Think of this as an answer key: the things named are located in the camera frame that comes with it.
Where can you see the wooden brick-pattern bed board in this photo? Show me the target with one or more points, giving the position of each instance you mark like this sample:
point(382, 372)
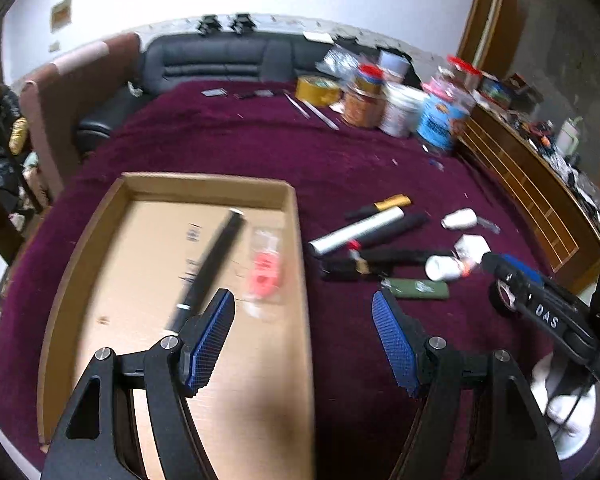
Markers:
point(520, 180)

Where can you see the metal tweezers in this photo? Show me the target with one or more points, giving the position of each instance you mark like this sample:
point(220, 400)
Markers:
point(296, 105)

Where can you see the shallow cardboard box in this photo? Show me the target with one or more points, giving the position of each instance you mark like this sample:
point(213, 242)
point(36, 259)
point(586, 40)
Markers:
point(145, 260)

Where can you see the white plug charger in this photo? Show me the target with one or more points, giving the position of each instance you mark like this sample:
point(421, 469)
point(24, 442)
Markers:
point(472, 246)

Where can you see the brown leather chair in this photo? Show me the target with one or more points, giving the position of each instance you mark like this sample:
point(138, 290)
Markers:
point(75, 100)

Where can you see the green lighter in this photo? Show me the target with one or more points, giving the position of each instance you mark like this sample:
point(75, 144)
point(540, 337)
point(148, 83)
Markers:
point(415, 288)

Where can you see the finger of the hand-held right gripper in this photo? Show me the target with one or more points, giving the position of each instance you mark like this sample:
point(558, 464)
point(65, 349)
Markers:
point(522, 267)
point(505, 306)

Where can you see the small jar with red lid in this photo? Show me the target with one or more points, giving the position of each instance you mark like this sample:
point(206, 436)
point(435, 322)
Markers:
point(464, 72)

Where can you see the beige wall switch panel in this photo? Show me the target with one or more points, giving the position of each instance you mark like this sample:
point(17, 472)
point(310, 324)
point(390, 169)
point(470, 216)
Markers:
point(61, 14)

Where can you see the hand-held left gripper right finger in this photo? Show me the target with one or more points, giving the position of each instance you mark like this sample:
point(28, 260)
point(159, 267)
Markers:
point(392, 335)

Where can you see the blue label plastic jar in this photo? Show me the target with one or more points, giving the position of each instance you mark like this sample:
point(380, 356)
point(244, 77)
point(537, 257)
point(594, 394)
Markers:
point(442, 120)

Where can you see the pink item in clear packet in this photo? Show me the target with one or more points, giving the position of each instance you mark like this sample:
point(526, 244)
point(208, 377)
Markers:
point(265, 272)

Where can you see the black marker with red ends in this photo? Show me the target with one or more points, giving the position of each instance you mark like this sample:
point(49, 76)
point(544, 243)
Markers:
point(397, 229)

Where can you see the silver metal tube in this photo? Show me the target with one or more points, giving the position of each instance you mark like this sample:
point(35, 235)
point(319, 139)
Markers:
point(355, 232)

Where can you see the person's right hand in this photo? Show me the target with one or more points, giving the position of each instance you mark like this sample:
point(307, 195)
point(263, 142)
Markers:
point(572, 420)

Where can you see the wooden side furniture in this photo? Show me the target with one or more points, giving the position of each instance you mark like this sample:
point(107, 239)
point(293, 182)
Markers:
point(0, 240)

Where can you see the clear plastic bag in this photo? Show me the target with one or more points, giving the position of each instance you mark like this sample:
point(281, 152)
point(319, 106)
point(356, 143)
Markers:
point(337, 62)

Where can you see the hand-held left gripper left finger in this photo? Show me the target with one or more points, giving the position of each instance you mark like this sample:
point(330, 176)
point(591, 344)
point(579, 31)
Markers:
point(212, 330)

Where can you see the clear blue tester pen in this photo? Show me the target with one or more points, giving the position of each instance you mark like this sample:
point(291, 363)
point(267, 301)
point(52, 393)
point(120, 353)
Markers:
point(487, 225)

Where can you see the white bottle with orange tip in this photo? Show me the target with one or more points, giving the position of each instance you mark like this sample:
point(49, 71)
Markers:
point(440, 268)

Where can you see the slim black pen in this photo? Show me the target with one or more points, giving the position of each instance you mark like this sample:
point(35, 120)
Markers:
point(410, 256)

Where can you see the pile of assorted clutter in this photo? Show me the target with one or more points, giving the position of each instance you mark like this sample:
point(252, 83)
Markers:
point(525, 110)

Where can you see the white dropper bottle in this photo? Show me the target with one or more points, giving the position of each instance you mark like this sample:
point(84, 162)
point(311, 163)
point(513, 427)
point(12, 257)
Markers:
point(460, 218)

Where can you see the wooden door frame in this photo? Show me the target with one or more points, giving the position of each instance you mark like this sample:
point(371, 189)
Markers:
point(485, 15)

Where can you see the black leather sofa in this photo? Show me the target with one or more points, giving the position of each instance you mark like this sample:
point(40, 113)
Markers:
point(215, 62)

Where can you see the white mug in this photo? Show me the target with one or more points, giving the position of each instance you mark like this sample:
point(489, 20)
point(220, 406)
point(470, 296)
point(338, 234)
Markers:
point(569, 136)

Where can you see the yellow and black pen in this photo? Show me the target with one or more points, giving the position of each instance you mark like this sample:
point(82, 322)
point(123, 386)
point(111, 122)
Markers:
point(380, 206)

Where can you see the long black pen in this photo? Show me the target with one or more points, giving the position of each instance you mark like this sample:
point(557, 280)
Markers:
point(207, 265)

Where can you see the small grey card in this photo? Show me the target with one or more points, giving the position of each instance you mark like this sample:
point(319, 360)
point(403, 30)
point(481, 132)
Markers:
point(214, 92)

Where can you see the yellow tape roll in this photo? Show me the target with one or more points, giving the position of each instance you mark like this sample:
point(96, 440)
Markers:
point(316, 91)

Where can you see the clear jar with red lid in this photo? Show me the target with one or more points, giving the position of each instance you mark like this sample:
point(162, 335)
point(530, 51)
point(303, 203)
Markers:
point(371, 75)

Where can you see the black clamp gadget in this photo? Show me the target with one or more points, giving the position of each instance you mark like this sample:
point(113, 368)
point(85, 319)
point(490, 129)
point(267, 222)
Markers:
point(210, 24)
point(242, 22)

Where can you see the brown snack jar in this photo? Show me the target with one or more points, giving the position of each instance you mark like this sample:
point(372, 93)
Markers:
point(362, 110)

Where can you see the pile of dark clothes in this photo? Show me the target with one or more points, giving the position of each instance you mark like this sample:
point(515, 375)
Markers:
point(5, 135)

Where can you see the black rectangular case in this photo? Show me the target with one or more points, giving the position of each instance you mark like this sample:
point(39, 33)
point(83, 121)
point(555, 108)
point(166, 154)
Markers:
point(342, 270)

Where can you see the white plastic tub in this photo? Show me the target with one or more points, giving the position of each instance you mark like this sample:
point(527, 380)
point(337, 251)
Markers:
point(400, 110)

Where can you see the grey paper cup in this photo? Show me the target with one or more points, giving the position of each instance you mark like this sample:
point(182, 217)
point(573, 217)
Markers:
point(394, 66)

